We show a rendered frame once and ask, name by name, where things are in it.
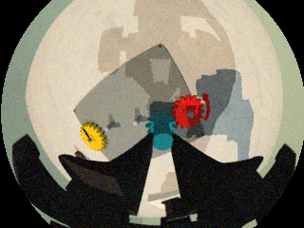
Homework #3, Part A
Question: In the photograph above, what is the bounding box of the yellow gear with black stripe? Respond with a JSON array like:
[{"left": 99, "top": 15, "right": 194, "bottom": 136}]
[{"left": 80, "top": 122, "right": 107, "bottom": 151}]

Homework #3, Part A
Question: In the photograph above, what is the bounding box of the red gear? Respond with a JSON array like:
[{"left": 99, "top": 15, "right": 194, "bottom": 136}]
[{"left": 171, "top": 95, "right": 205, "bottom": 129}]

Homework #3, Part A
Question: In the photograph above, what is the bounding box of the red curved arrow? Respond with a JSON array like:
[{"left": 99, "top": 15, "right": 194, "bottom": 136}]
[{"left": 201, "top": 94, "right": 210, "bottom": 121}]

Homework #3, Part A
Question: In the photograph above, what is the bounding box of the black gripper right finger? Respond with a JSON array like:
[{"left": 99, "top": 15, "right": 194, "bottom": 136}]
[{"left": 171, "top": 134, "right": 263, "bottom": 217}]

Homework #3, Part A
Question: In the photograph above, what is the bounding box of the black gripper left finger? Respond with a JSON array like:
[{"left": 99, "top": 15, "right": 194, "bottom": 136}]
[{"left": 58, "top": 133, "right": 153, "bottom": 217}]

